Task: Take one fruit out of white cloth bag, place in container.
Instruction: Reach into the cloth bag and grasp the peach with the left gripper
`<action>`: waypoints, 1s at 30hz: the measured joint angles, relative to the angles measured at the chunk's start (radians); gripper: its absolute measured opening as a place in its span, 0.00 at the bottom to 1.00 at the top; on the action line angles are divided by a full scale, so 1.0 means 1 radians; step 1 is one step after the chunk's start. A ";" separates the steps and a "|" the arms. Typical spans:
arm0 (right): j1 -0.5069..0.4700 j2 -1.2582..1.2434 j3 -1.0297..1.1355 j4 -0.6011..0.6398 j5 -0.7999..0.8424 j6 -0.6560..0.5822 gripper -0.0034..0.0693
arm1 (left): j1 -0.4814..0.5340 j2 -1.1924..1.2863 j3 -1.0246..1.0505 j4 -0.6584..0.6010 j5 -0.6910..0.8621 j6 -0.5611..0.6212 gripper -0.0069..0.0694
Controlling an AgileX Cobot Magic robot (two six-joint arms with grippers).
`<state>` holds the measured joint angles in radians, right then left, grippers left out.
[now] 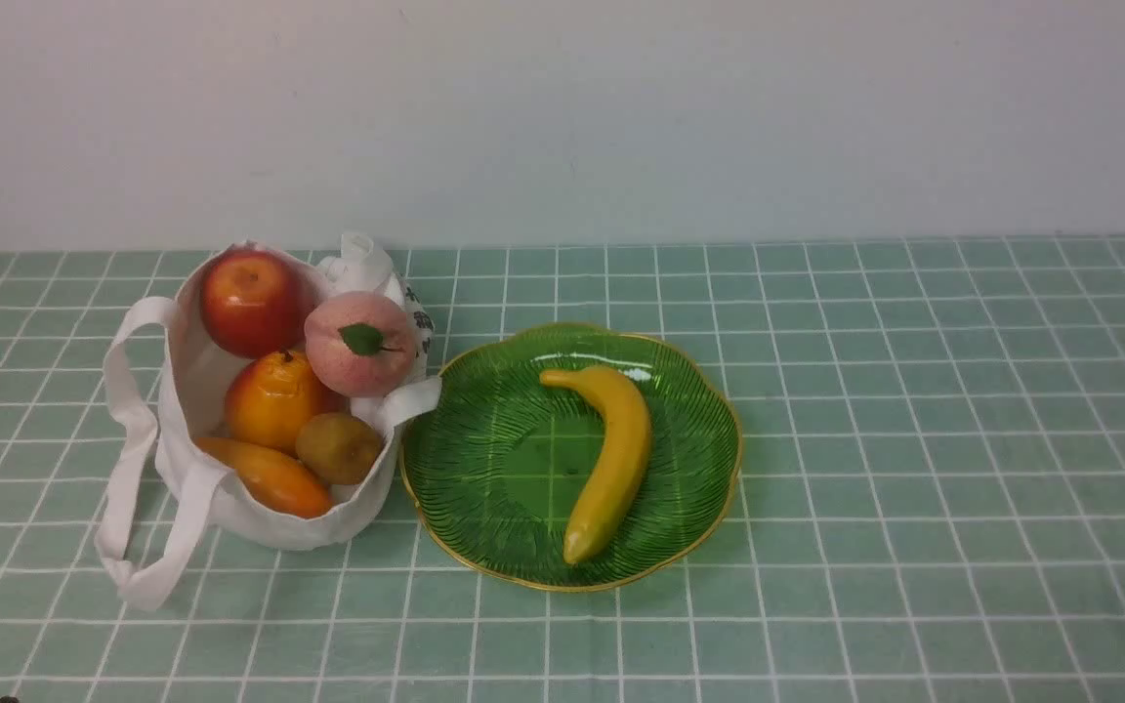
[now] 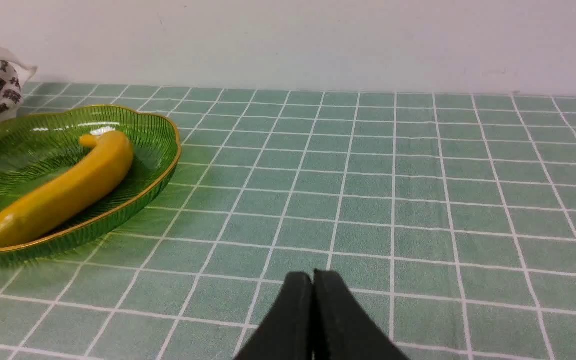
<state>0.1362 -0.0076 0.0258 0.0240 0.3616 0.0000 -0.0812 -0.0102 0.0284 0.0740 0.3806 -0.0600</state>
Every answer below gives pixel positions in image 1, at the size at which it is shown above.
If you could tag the green checkered tablecloth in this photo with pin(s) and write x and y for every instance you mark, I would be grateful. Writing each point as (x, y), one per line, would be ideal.
(932, 502)

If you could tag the white cloth tote bag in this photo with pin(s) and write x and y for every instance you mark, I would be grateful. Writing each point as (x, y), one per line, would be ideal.
(164, 383)

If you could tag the orange tangerine with stem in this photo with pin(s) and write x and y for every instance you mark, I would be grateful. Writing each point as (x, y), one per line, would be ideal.
(271, 399)

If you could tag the brown kiwi fruit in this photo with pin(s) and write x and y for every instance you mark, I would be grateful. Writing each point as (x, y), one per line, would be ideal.
(339, 448)

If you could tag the red apple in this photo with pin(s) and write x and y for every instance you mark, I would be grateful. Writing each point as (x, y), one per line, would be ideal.
(253, 303)

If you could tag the green glass plate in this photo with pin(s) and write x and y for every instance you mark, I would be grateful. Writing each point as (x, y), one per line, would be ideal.
(495, 470)

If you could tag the orange mango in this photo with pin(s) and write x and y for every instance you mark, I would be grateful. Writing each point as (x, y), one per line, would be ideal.
(278, 481)

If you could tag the yellow banana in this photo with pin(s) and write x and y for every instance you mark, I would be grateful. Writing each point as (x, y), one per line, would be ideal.
(612, 486)

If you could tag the pink peach with leaf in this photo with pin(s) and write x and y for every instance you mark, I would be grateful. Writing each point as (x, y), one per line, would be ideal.
(361, 344)

